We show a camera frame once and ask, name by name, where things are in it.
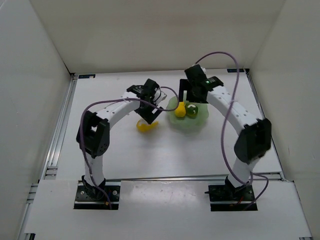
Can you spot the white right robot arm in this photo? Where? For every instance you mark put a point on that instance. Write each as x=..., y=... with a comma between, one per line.
x=254, y=134

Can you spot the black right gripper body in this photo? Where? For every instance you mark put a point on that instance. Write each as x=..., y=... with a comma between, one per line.
x=188, y=91

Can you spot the green wavy fruit bowl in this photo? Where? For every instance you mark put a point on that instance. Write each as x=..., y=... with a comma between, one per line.
x=189, y=123

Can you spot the white front cover plate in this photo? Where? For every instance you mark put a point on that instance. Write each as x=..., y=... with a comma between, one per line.
x=157, y=210

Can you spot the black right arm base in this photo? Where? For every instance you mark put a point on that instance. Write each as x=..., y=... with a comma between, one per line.
x=227, y=198

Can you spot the yellow fake banana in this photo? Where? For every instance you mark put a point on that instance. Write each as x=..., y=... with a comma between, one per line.
x=142, y=126

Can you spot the yellow fake pear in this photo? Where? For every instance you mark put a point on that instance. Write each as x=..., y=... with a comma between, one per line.
x=180, y=111

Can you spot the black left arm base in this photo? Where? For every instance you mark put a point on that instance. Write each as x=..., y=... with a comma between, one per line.
x=88, y=197

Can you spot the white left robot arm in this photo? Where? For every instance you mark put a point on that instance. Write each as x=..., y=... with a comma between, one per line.
x=94, y=133

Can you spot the green fake apple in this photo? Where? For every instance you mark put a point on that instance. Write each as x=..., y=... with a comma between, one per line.
x=191, y=110

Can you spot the left aluminium frame rail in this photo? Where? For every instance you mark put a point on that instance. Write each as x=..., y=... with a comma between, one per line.
x=51, y=161

